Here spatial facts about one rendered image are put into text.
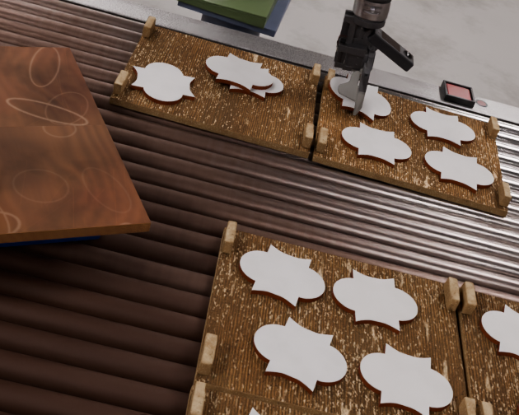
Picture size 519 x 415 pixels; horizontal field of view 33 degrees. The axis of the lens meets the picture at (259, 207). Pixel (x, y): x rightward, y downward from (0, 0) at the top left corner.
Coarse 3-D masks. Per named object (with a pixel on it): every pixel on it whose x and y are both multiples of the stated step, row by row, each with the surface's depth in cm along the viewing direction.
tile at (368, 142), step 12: (348, 132) 181; (360, 132) 183; (372, 132) 184; (384, 132) 185; (348, 144) 178; (360, 144) 179; (372, 144) 180; (384, 144) 181; (396, 144) 182; (360, 156) 176; (372, 156) 177; (384, 156) 177; (396, 156) 178; (408, 156) 180
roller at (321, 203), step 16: (128, 160) 161; (144, 160) 161; (160, 160) 162; (176, 160) 163; (192, 176) 162; (208, 176) 162; (224, 176) 163; (240, 176) 164; (256, 192) 163; (272, 192) 163; (288, 192) 164; (304, 192) 165; (320, 208) 164; (336, 208) 164; (352, 208) 165; (368, 208) 166; (384, 224) 165; (400, 224) 165; (416, 224) 166; (448, 240) 166; (464, 240) 166; (480, 240) 167; (496, 256) 167; (512, 256) 167
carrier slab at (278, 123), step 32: (160, 32) 197; (128, 64) 182; (192, 64) 189; (288, 64) 200; (128, 96) 172; (224, 96) 182; (288, 96) 189; (224, 128) 172; (256, 128) 175; (288, 128) 178
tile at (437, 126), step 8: (416, 112) 196; (424, 112) 197; (432, 112) 198; (416, 120) 193; (424, 120) 194; (432, 120) 195; (440, 120) 196; (448, 120) 197; (456, 120) 198; (416, 128) 192; (424, 128) 191; (432, 128) 192; (440, 128) 193; (448, 128) 194; (456, 128) 195; (464, 128) 195; (432, 136) 189; (440, 136) 190; (448, 136) 191; (456, 136) 192; (464, 136) 193; (472, 136) 194; (456, 144) 190
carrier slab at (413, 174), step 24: (384, 96) 200; (336, 120) 186; (360, 120) 189; (384, 120) 191; (408, 120) 194; (336, 144) 178; (408, 144) 186; (432, 144) 188; (480, 144) 194; (360, 168) 174; (384, 168) 176; (408, 168) 178; (432, 192) 174; (456, 192) 176; (480, 192) 178; (504, 216) 176
